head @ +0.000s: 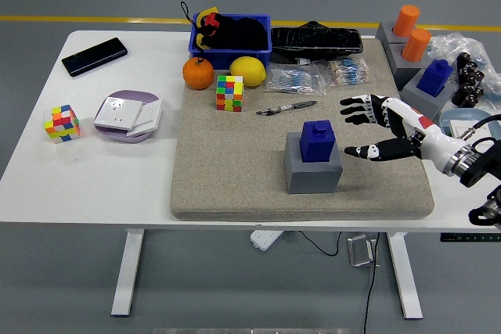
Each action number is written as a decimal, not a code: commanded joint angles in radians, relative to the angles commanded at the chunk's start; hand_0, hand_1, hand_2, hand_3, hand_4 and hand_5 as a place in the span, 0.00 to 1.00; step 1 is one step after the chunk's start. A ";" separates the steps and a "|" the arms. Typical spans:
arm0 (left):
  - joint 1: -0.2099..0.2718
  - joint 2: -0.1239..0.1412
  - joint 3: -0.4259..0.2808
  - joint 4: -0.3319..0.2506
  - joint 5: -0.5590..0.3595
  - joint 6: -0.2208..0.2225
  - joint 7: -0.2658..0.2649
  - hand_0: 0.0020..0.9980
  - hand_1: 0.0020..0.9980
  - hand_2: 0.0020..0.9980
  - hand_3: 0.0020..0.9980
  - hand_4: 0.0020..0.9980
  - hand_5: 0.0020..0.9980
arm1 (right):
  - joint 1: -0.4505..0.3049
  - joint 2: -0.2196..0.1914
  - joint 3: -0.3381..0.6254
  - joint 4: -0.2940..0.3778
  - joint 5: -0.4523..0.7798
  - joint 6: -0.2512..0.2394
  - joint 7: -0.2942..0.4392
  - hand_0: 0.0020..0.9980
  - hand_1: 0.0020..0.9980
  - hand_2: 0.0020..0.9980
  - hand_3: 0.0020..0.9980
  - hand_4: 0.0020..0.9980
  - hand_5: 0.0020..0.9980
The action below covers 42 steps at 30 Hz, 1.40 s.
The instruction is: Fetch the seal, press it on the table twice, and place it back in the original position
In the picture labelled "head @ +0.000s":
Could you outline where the orange fruit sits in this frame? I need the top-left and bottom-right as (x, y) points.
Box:
(182, 56), (216, 91)

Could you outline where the crumpled clear plastic bag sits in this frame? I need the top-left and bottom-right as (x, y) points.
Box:
(426, 31), (501, 116)

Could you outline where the white switch panel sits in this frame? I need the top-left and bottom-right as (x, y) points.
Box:
(449, 118), (485, 138)
(125, 98), (164, 138)

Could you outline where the yellow lemon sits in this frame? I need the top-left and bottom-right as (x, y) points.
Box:
(229, 56), (268, 88)

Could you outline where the black round pouch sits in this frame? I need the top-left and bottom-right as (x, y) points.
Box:
(234, 16), (269, 50)

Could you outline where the black smartphone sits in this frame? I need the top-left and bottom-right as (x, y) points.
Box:
(61, 37), (129, 78)

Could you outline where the black table control panel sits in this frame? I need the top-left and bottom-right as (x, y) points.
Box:
(439, 232), (501, 242)

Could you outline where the grey-brown fabric mat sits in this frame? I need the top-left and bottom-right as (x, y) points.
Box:
(170, 38), (435, 222)

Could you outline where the silver metal bracket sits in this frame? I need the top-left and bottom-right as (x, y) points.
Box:
(347, 234), (379, 268)

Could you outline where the scrambled cube with white base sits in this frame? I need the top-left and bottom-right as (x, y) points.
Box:
(43, 104), (81, 145)

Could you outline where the grey round-hole seal holder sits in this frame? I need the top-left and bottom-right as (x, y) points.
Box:
(375, 21), (410, 52)
(386, 42), (431, 92)

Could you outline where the orange cylinder seal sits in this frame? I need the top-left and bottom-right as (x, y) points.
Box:
(402, 28), (432, 63)
(392, 5), (421, 38)

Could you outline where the grey square seal holder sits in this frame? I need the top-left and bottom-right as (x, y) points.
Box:
(284, 131), (344, 195)
(399, 71), (457, 122)

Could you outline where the black floor cable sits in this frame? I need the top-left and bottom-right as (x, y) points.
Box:
(299, 231), (381, 334)

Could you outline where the yellow black tool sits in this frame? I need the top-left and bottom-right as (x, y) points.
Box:
(194, 5), (220, 48)

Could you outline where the silver black pen tool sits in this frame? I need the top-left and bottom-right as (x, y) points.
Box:
(256, 100), (319, 117)

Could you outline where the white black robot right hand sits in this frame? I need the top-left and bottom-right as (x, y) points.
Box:
(339, 93), (465, 174)

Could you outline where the large clear bag of resistors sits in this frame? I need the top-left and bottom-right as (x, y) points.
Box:
(262, 63), (328, 97)

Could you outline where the scrambled colourful puzzle cube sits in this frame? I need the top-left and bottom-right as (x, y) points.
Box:
(215, 74), (245, 113)

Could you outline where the blue square seal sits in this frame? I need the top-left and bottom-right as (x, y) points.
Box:
(299, 119), (338, 163)
(416, 59), (454, 99)

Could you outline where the small clear bag of resistors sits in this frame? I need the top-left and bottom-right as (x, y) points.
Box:
(326, 56), (371, 88)

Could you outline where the white table leg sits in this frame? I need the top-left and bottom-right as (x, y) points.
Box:
(110, 228), (146, 318)
(386, 232), (424, 320)

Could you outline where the black knob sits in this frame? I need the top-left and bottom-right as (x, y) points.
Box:
(452, 82), (485, 101)
(456, 52), (479, 71)
(458, 66), (486, 85)
(457, 95), (481, 109)

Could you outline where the blue plastic bin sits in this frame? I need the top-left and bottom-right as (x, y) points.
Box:
(188, 13), (272, 72)

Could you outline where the white wall socket panel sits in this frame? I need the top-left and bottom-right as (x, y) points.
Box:
(93, 96), (145, 131)

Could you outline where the purple plastic tray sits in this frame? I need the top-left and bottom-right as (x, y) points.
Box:
(93, 89), (162, 144)

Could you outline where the white power strip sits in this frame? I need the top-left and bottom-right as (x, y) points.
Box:
(250, 228), (285, 251)

